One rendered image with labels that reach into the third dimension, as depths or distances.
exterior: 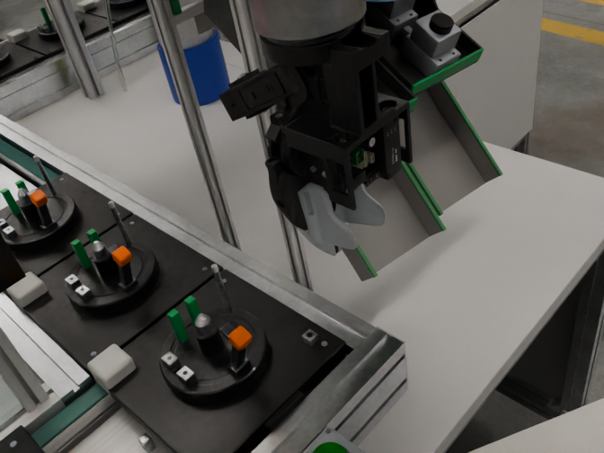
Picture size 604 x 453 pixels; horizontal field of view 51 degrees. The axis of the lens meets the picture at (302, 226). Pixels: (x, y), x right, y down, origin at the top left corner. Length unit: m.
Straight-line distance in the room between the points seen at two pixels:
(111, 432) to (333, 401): 0.30
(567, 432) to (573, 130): 2.26
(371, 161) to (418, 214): 0.45
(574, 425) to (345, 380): 0.29
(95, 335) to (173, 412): 0.19
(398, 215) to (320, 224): 0.40
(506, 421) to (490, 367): 0.99
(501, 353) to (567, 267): 0.21
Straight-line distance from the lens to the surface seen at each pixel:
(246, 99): 0.50
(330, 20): 0.40
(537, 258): 1.08
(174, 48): 0.89
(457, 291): 1.02
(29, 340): 1.01
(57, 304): 1.02
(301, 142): 0.44
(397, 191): 0.91
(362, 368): 0.80
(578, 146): 2.92
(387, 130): 0.45
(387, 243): 0.88
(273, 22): 0.40
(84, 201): 1.21
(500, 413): 1.92
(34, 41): 2.08
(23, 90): 1.89
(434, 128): 1.00
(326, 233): 0.51
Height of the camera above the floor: 1.59
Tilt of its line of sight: 39 degrees down
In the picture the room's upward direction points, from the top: 11 degrees counter-clockwise
